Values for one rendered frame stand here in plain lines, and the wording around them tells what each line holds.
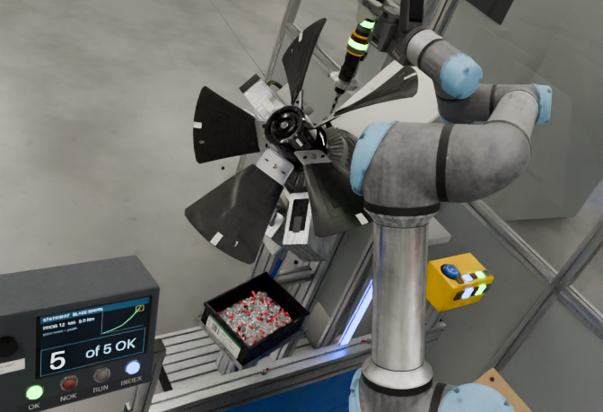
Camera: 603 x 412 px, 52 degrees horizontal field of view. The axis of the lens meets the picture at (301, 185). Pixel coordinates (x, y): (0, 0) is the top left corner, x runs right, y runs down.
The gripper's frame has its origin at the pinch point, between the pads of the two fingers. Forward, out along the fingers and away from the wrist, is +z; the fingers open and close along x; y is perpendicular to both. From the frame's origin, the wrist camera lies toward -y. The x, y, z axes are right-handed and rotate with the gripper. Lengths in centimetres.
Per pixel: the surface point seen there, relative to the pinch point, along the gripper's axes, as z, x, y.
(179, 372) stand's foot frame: 16, -6, 153
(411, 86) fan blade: -9.9, 14.9, 17.5
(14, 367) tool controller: -44, -79, 45
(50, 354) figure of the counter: -44, -74, 44
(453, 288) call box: -44, 21, 54
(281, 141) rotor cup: 2.6, -7.5, 41.1
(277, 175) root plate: 2, -5, 52
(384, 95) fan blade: -6.4, 11.1, 22.1
